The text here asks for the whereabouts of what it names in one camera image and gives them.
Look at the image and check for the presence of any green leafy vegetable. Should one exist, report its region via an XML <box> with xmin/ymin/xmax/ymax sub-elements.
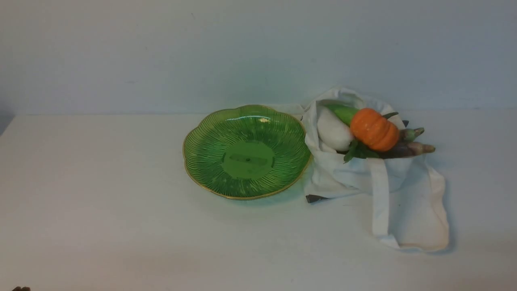
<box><xmin>343</xmin><ymin>139</ymin><xmax>380</xmax><ymax>163</ymax></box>

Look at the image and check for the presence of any orange pumpkin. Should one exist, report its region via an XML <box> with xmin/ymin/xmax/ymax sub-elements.
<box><xmin>350</xmin><ymin>108</ymin><xmax>399</xmax><ymax>152</ymax></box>

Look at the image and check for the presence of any upper purple eggplant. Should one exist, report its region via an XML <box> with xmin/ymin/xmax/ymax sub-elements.
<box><xmin>399</xmin><ymin>127</ymin><xmax>425</xmax><ymax>143</ymax></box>

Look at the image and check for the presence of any lower purple eggplant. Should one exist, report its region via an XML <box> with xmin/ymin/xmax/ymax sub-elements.
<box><xmin>378</xmin><ymin>141</ymin><xmax>435</xmax><ymax>159</ymax></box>

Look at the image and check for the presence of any green cucumber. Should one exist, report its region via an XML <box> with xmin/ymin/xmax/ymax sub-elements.
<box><xmin>324</xmin><ymin>103</ymin><xmax>360</xmax><ymax>127</ymax></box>

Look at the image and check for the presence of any dark object at bottom edge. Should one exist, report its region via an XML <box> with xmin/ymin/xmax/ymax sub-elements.
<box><xmin>12</xmin><ymin>286</ymin><xmax>31</xmax><ymax>291</ymax></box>

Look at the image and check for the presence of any white radish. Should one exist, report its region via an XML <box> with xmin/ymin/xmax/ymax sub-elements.
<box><xmin>316</xmin><ymin>106</ymin><xmax>354</xmax><ymax>152</ymax></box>

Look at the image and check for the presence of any green glass plate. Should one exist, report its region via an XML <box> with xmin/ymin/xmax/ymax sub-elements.
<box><xmin>183</xmin><ymin>105</ymin><xmax>312</xmax><ymax>200</ymax></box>

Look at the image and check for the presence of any white cloth bag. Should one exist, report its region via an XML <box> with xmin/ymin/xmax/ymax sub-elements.
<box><xmin>270</xmin><ymin>88</ymin><xmax>450</xmax><ymax>252</ymax></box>

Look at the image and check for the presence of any purple eggplant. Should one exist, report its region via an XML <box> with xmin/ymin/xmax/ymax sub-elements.
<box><xmin>399</xmin><ymin>127</ymin><xmax>425</xmax><ymax>143</ymax></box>
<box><xmin>378</xmin><ymin>141</ymin><xmax>435</xmax><ymax>159</ymax></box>

